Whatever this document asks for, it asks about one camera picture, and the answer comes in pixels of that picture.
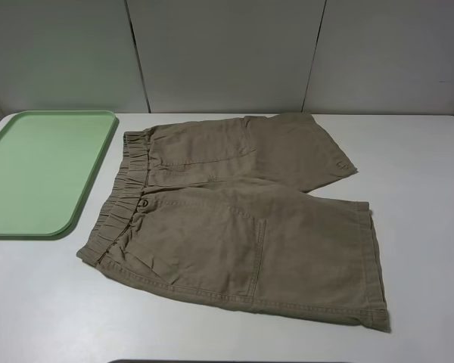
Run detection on khaki shorts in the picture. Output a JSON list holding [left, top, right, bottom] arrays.
[[77, 113, 387, 324]]

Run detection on light green plastic tray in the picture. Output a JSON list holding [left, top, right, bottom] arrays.
[[0, 111, 117, 238]]

